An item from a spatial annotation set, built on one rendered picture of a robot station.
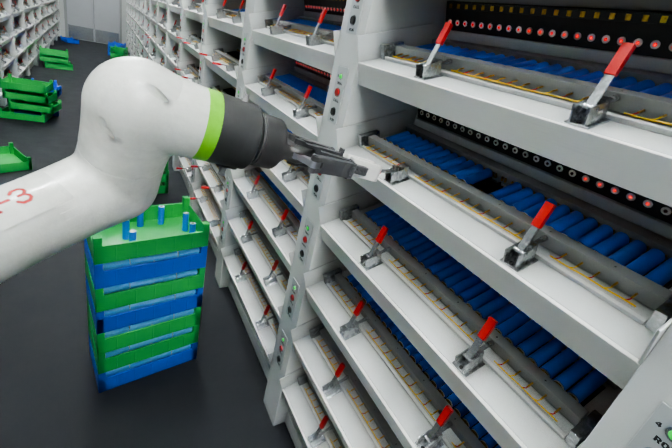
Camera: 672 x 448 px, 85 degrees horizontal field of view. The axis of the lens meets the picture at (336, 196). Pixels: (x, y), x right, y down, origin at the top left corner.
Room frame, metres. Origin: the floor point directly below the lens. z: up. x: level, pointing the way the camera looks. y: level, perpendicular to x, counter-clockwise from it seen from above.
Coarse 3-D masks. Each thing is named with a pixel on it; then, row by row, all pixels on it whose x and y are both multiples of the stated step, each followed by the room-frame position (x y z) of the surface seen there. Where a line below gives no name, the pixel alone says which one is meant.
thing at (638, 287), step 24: (384, 144) 0.76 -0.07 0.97; (432, 168) 0.65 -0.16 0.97; (456, 192) 0.60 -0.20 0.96; (480, 192) 0.57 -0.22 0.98; (504, 216) 0.52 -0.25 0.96; (528, 216) 0.50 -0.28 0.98; (552, 240) 0.46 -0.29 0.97; (576, 264) 0.43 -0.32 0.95; (600, 264) 0.41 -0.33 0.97; (624, 288) 0.38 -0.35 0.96; (648, 288) 0.37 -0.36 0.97
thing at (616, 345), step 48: (480, 144) 0.71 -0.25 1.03; (384, 192) 0.65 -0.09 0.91; (576, 192) 0.55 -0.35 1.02; (432, 240) 0.54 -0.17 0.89; (480, 240) 0.48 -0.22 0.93; (528, 288) 0.40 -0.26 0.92; (576, 288) 0.39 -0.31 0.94; (576, 336) 0.35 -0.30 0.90; (624, 336) 0.33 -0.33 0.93; (624, 384) 0.30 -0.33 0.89
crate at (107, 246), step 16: (176, 208) 1.09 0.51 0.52; (144, 224) 1.00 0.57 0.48; (176, 224) 1.04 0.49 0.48; (208, 224) 0.97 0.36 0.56; (96, 240) 0.77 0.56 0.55; (112, 240) 0.88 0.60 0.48; (128, 240) 0.90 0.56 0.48; (144, 240) 0.84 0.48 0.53; (160, 240) 0.87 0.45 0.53; (176, 240) 0.90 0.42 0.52; (192, 240) 0.94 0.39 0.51; (96, 256) 0.77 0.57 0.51; (112, 256) 0.79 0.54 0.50; (128, 256) 0.82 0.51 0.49; (144, 256) 0.85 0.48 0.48
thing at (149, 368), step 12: (192, 348) 0.96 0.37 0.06; (156, 360) 0.88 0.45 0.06; (168, 360) 0.90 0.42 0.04; (180, 360) 0.93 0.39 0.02; (96, 372) 0.79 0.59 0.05; (120, 372) 0.81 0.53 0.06; (132, 372) 0.83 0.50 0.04; (144, 372) 0.85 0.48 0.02; (156, 372) 0.88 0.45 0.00; (108, 384) 0.78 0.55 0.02; (120, 384) 0.80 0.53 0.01
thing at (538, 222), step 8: (544, 208) 0.45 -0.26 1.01; (552, 208) 0.44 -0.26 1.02; (536, 216) 0.45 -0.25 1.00; (544, 216) 0.44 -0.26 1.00; (536, 224) 0.44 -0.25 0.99; (528, 232) 0.44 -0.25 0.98; (536, 232) 0.44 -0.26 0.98; (528, 240) 0.44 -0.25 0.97; (520, 248) 0.44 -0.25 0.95; (528, 248) 0.44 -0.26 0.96
